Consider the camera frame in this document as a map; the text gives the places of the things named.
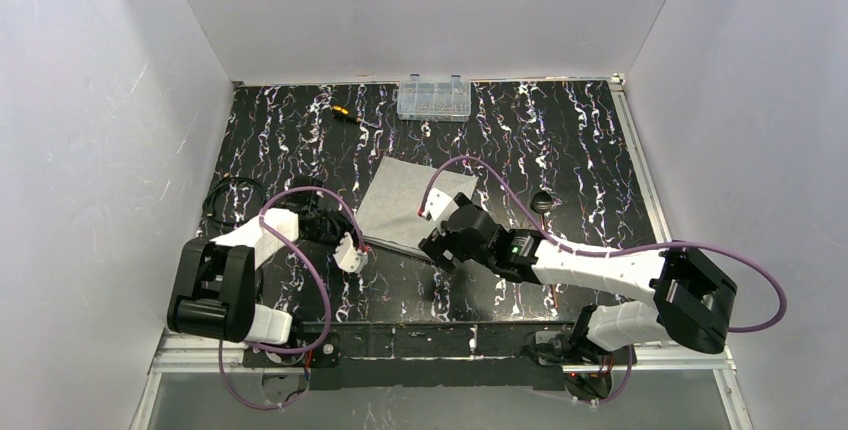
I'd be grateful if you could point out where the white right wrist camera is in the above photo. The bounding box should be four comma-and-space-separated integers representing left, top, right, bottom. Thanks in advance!
419, 188, 458, 225

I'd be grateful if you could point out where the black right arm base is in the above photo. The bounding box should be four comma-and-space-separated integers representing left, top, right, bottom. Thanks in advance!
524, 323, 637, 373

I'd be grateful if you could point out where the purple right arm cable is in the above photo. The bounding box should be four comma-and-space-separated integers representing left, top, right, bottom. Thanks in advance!
417, 155, 790, 405

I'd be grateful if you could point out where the clear plastic compartment box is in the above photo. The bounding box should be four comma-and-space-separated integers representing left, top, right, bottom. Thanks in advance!
396, 74, 471, 122

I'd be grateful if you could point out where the black copper spoon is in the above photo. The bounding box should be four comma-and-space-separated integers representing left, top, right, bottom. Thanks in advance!
530, 190, 559, 310

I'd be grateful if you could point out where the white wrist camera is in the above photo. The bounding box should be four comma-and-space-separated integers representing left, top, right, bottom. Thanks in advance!
419, 188, 458, 225
333, 232, 368, 274

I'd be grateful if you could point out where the grey cloth napkin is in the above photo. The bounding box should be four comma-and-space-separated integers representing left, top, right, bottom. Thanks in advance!
354, 156, 480, 260

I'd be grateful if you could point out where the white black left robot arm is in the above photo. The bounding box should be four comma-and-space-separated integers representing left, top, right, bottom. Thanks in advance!
166, 180, 368, 355

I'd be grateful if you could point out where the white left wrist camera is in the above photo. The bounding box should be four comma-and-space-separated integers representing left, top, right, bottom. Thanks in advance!
333, 232, 368, 274

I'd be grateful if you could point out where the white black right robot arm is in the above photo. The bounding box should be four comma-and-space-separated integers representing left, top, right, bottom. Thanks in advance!
418, 189, 737, 356

